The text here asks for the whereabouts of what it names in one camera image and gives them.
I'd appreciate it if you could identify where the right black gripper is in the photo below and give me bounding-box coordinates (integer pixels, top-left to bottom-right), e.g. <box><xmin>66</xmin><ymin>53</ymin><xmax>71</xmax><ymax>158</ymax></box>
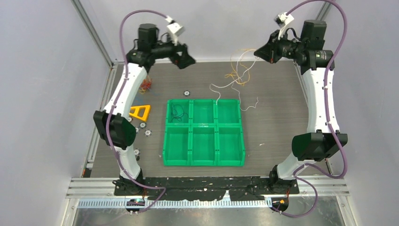
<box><xmin>255</xmin><ymin>29</ymin><xmax>306</xmax><ymax>64</ymax></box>

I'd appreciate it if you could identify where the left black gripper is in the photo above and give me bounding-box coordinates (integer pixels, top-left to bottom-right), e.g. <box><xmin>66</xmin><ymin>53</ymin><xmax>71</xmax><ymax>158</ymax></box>
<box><xmin>151</xmin><ymin>34</ymin><xmax>195</xmax><ymax>69</ymax></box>

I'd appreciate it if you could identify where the white thin cable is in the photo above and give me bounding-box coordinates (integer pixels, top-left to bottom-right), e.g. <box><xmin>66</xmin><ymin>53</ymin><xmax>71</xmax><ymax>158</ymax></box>
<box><xmin>209</xmin><ymin>49</ymin><xmax>259</xmax><ymax>112</ymax></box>

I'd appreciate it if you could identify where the yellow thin cable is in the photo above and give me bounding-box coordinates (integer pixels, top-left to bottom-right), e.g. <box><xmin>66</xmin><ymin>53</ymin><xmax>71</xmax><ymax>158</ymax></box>
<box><xmin>224</xmin><ymin>47</ymin><xmax>257</xmax><ymax>87</ymax></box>

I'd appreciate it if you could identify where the colourful cable bundle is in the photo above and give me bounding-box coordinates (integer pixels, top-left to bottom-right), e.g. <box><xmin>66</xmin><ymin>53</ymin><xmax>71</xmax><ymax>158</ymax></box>
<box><xmin>138</xmin><ymin>78</ymin><xmax>153</xmax><ymax>95</ymax></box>

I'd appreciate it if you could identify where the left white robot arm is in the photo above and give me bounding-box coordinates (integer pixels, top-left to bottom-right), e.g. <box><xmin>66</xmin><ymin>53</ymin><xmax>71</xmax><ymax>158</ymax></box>
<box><xmin>93</xmin><ymin>21</ymin><xmax>196</xmax><ymax>195</ymax></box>

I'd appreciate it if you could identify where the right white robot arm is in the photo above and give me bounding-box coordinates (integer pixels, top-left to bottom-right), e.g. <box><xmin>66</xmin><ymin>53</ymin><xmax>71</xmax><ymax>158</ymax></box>
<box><xmin>254</xmin><ymin>19</ymin><xmax>348</xmax><ymax>193</ymax></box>

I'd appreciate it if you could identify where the yellow triangular plastic piece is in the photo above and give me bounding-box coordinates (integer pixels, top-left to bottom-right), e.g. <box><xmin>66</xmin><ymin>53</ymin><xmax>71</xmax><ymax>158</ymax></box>
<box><xmin>129</xmin><ymin>105</ymin><xmax>151</xmax><ymax>122</ymax></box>

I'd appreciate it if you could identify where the green six-compartment bin tray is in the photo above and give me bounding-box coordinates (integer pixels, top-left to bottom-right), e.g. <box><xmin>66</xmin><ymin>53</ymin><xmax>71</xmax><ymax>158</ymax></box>
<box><xmin>162</xmin><ymin>99</ymin><xmax>246</xmax><ymax>167</ymax></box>

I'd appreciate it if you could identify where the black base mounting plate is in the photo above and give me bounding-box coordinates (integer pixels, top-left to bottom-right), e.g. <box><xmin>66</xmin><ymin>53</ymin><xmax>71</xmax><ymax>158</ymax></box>
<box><xmin>112</xmin><ymin>176</ymin><xmax>299</xmax><ymax>201</ymax></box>

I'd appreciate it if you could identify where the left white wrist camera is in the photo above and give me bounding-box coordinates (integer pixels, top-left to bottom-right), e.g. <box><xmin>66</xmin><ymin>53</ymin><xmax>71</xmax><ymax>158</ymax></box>
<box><xmin>165</xmin><ymin>16</ymin><xmax>185</xmax><ymax>46</ymax></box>

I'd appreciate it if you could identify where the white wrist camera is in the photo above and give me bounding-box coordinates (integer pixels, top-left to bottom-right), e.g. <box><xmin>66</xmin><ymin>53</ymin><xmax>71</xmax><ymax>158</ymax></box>
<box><xmin>274</xmin><ymin>12</ymin><xmax>294</xmax><ymax>40</ymax></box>
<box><xmin>165</xmin><ymin>16</ymin><xmax>185</xmax><ymax>46</ymax></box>

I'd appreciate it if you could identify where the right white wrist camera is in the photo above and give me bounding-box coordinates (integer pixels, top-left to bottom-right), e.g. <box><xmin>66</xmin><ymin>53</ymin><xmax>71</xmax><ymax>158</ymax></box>
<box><xmin>274</xmin><ymin>12</ymin><xmax>294</xmax><ymax>40</ymax></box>

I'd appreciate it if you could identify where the aluminium front rail frame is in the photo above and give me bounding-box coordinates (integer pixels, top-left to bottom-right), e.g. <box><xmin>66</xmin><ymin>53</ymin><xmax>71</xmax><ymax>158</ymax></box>
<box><xmin>61</xmin><ymin>175</ymin><xmax>358</xmax><ymax>226</ymax></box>

